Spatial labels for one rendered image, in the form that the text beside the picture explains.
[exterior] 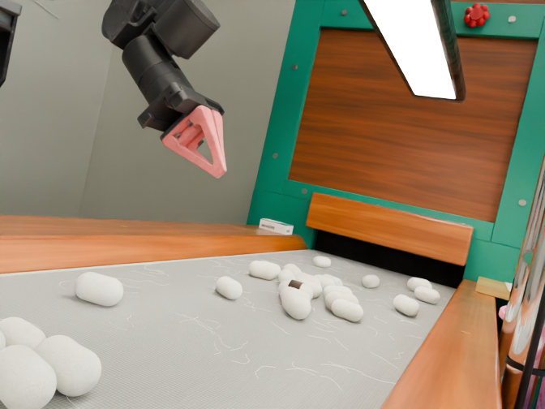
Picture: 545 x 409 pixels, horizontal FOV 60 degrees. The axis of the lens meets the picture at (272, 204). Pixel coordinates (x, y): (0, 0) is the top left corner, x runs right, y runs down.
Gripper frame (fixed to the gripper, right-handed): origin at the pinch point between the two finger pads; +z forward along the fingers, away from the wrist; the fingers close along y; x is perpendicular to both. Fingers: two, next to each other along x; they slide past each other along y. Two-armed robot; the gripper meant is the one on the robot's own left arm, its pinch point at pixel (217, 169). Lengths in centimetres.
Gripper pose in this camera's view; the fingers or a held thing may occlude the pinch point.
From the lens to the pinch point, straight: 55.0
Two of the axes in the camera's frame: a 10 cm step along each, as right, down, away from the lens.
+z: 5.3, 7.9, -3.0
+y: 4.2, 0.6, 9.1
